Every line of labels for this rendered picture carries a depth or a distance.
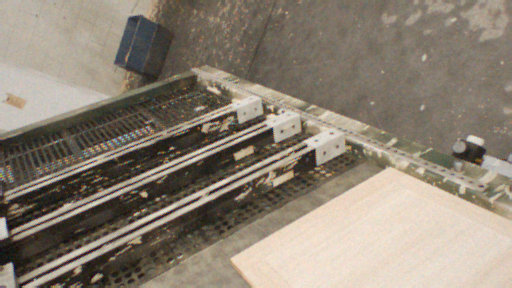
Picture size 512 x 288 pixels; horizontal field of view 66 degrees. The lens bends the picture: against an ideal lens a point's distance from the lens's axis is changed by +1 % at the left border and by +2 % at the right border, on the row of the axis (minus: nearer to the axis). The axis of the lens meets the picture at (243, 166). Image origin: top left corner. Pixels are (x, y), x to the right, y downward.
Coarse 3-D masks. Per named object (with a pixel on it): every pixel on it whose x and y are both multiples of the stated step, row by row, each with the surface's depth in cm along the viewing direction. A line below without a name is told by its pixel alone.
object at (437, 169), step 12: (204, 72) 213; (228, 84) 190; (264, 96) 170; (288, 108) 156; (312, 120) 143; (324, 120) 141; (348, 132) 131; (372, 144) 122; (384, 144) 121; (408, 156) 114; (432, 168) 107; (444, 168) 106; (456, 180) 101; (468, 180) 100
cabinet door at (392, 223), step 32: (352, 192) 109; (384, 192) 108; (416, 192) 105; (320, 224) 100; (352, 224) 99; (384, 224) 97; (416, 224) 95; (448, 224) 94; (480, 224) 92; (256, 256) 94; (288, 256) 93; (320, 256) 91; (352, 256) 90; (384, 256) 88; (416, 256) 87; (448, 256) 86; (480, 256) 84
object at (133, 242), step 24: (312, 144) 125; (336, 144) 127; (264, 168) 120; (288, 168) 120; (312, 168) 126; (216, 192) 110; (240, 192) 113; (264, 192) 118; (168, 216) 104; (192, 216) 107; (216, 216) 111; (120, 240) 99; (144, 240) 101; (168, 240) 105; (48, 264) 96; (72, 264) 94; (96, 264) 96; (120, 264) 100
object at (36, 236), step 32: (256, 128) 141; (288, 128) 144; (192, 160) 128; (224, 160) 134; (128, 192) 119; (160, 192) 125; (0, 224) 107; (32, 224) 111; (64, 224) 112; (96, 224) 117; (0, 256) 106
